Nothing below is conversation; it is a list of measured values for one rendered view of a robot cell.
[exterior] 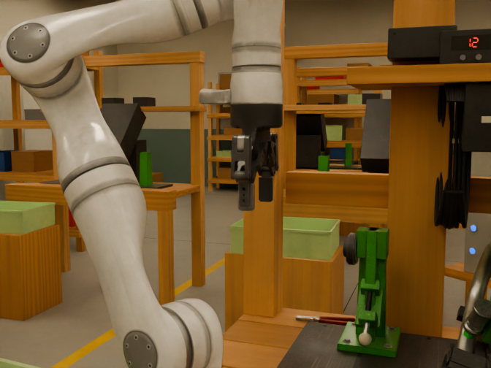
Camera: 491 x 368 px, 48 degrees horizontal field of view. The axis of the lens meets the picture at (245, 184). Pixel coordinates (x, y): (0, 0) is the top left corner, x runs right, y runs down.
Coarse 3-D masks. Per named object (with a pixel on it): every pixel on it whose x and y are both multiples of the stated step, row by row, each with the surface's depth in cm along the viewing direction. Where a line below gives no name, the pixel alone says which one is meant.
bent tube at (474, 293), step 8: (488, 248) 108; (488, 256) 109; (480, 264) 112; (488, 264) 110; (480, 272) 112; (488, 272) 111; (472, 280) 114; (480, 280) 112; (488, 280) 112; (472, 288) 113; (480, 288) 112; (472, 296) 112; (480, 296) 111; (472, 304) 110; (464, 312) 111; (464, 320) 109; (464, 336) 106; (464, 344) 105; (472, 344) 105; (472, 352) 104
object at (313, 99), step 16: (352, 64) 789; (368, 64) 783; (304, 80) 807; (320, 80) 799; (336, 80) 792; (304, 96) 852; (320, 96) 808; (336, 96) 815; (352, 96) 790; (336, 128) 803; (336, 144) 796; (352, 144) 789
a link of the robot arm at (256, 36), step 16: (240, 0) 74; (256, 0) 74; (272, 0) 74; (240, 16) 75; (256, 16) 74; (272, 16) 75; (240, 32) 75; (256, 32) 75; (272, 32) 75; (240, 48) 76; (256, 48) 75; (272, 48) 76; (240, 64) 76; (256, 64) 75; (272, 64) 76
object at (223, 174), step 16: (208, 112) 1119; (208, 128) 1122; (224, 128) 1120; (208, 144) 1126; (208, 160) 1125; (224, 160) 1114; (336, 160) 1044; (352, 160) 1034; (208, 176) 1133; (224, 176) 1130
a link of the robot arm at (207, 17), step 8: (200, 0) 74; (208, 0) 74; (216, 0) 75; (224, 0) 79; (232, 0) 79; (200, 8) 74; (208, 8) 75; (216, 8) 75; (224, 8) 79; (232, 8) 79; (200, 16) 75; (208, 16) 75; (216, 16) 76; (224, 16) 79; (232, 16) 80; (208, 24) 77
